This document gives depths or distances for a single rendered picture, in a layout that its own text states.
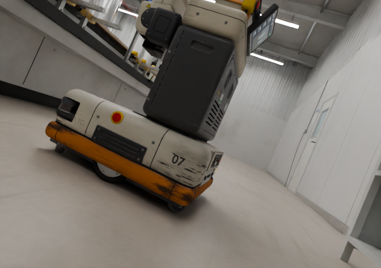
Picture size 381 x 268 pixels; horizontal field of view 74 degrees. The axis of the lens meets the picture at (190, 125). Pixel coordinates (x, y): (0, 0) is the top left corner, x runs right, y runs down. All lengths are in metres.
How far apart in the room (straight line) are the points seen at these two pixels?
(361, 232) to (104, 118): 1.44
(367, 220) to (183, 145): 1.17
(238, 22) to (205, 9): 0.14
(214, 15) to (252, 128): 10.87
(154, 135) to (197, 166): 0.19
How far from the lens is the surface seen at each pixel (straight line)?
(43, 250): 0.58
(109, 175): 1.03
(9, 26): 2.17
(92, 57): 2.46
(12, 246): 0.58
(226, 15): 1.07
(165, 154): 0.93
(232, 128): 11.84
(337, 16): 8.79
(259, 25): 1.21
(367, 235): 1.77
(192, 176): 0.91
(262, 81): 12.28
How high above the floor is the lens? 0.30
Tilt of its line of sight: 1 degrees up
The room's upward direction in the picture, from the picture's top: 24 degrees clockwise
